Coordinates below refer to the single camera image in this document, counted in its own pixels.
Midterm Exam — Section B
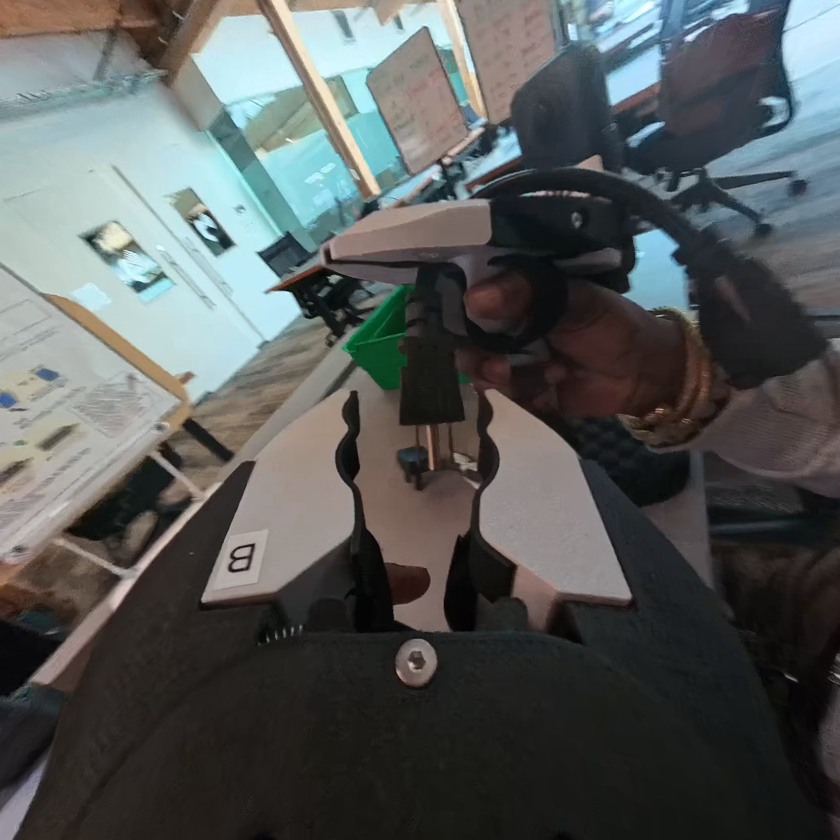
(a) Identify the person's right forearm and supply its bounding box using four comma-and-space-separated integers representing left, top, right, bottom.
692, 341, 840, 501

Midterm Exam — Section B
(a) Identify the gold bracelet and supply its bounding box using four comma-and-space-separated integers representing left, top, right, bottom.
617, 307, 732, 451

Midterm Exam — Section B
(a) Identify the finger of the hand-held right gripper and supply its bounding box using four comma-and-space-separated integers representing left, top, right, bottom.
319, 200, 495, 265
335, 260, 462, 286

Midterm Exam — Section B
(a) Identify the person's right hand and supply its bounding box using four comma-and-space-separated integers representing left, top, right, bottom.
453, 269, 665, 421

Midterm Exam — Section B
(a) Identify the wooden post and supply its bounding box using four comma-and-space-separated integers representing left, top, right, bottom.
256, 0, 383, 199

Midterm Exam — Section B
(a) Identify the brown office chair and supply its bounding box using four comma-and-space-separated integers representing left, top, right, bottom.
623, 0, 809, 237

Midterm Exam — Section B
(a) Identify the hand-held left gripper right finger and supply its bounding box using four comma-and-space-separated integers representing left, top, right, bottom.
468, 390, 635, 630

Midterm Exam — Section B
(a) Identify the wall picture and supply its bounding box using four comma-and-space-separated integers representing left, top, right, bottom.
167, 188, 236, 258
80, 220, 177, 304

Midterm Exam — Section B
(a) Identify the black office chair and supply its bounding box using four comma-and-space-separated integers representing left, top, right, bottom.
258, 231, 370, 340
511, 41, 626, 182

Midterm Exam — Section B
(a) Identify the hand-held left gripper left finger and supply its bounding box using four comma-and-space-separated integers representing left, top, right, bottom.
201, 390, 368, 608

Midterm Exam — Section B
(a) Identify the black foam pad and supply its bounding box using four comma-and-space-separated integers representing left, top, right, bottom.
558, 413, 694, 508

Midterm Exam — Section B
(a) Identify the person's left hand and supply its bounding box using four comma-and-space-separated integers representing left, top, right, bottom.
386, 563, 431, 606

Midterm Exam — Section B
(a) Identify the poster board on white stand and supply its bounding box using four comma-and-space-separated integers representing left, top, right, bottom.
0, 262, 206, 580

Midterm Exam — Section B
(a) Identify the whiteboard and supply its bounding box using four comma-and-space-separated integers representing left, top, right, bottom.
453, 0, 560, 126
365, 26, 469, 177

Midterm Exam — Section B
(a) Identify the green plastic bin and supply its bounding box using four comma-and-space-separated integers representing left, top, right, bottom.
343, 285, 473, 392

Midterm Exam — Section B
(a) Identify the black power plug cord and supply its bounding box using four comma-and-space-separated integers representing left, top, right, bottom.
399, 167, 829, 473

